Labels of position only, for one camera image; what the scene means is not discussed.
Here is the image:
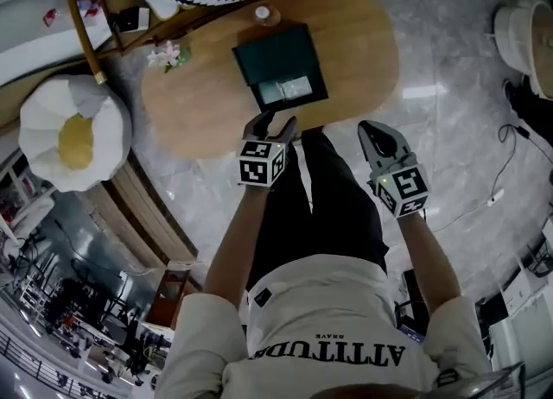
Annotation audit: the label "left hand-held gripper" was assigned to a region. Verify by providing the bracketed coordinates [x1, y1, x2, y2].
[237, 110, 300, 188]

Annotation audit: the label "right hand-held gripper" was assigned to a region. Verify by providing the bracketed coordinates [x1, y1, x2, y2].
[358, 120, 432, 219]

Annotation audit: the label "dark green box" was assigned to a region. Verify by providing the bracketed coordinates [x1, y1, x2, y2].
[232, 23, 330, 116]

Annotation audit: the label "person's left forearm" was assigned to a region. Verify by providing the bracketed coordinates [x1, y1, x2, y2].
[201, 183, 272, 303]

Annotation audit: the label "person's right forearm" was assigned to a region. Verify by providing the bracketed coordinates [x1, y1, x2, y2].
[393, 211, 462, 316]

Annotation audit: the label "oval wooden coffee table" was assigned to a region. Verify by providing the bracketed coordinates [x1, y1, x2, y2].
[141, 0, 401, 161]

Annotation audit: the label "person's black trousers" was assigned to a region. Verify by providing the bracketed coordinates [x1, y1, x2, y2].
[244, 127, 390, 293]

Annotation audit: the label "clear drink bottle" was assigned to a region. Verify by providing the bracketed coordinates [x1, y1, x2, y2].
[253, 3, 283, 28]

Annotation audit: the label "small pink flower pot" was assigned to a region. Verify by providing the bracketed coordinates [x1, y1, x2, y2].
[146, 40, 194, 74]

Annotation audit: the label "wooden slatted panel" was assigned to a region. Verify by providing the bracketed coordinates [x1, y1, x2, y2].
[81, 149, 200, 271]

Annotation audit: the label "person's white printed t-shirt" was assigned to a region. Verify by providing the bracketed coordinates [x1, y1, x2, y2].
[153, 254, 493, 399]

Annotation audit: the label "white laundry basket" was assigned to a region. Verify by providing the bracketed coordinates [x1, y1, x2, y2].
[493, 0, 553, 100]

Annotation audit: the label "brown wooden crate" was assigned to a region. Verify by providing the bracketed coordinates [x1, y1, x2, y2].
[145, 260, 192, 330]

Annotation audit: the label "wooden side shelf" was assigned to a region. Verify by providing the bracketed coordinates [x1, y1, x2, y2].
[62, 0, 336, 86]

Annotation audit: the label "egg-shaped beanbag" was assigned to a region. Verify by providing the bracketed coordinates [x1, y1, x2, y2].
[17, 73, 133, 193]

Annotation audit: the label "white cabinet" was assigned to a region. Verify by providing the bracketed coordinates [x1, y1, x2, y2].
[487, 267, 553, 372]

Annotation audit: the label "black metal railing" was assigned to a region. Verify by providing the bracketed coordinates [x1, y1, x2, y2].
[0, 326, 120, 399]

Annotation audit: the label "black floor cable with adapter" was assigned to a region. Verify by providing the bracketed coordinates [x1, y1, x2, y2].
[492, 123, 553, 193]

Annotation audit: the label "black strap buckle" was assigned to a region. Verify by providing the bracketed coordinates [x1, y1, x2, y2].
[435, 368, 460, 386]

